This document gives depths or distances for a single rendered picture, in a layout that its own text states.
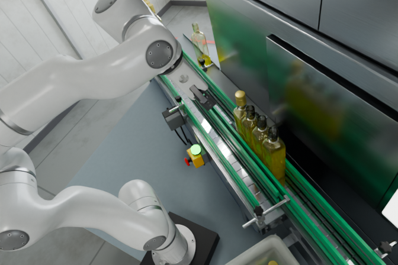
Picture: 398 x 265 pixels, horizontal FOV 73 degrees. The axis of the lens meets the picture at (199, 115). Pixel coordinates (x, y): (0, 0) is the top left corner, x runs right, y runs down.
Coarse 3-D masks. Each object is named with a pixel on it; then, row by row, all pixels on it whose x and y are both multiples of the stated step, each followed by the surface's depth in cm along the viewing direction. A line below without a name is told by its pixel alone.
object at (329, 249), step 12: (216, 108) 116; (240, 144) 107; (252, 156) 98; (264, 168) 92; (276, 180) 89; (288, 204) 88; (300, 216) 84; (312, 228) 78; (324, 240) 74; (324, 252) 79; (336, 252) 72; (336, 264) 75; (348, 264) 69
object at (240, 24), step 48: (240, 0) 86; (288, 0) 69; (336, 0) 56; (384, 0) 47; (240, 48) 109; (336, 48) 60; (384, 48) 51; (384, 96) 54; (288, 144) 113; (336, 192) 96; (384, 240) 83
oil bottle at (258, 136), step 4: (256, 128) 88; (252, 132) 90; (256, 132) 88; (260, 132) 87; (264, 132) 87; (252, 136) 92; (256, 136) 88; (260, 136) 87; (264, 136) 87; (256, 140) 90; (260, 140) 87; (256, 144) 92; (260, 144) 89; (256, 148) 95; (260, 148) 91; (256, 152) 97; (260, 152) 93; (260, 156) 95
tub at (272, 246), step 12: (264, 240) 89; (276, 240) 89; (252, 252) 88; (264, 252) 93; (276, 252) 92; (288, 252) 85; (228, 264) 87; (240, 264) 90; (252, 264) 92; (264, 264) 91; (288, 264) 89
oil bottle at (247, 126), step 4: (256, 116) 92; (244, 120) 92; (248, 120) 91; (256, 120) 91; (244, 124) 93; (248, 124) 91; (252, 124) 90; (256, 124) 91; (244, 128) 95; (248, 128) 91; (252, 128) 91; (244, 132) 98; (248, 132) 93; (244, 136) 100; (248, 136) 95; (248, 140) 98; (252, 140) 95; (248, 144) 100; (252, 144) 97; (252, 148) 99
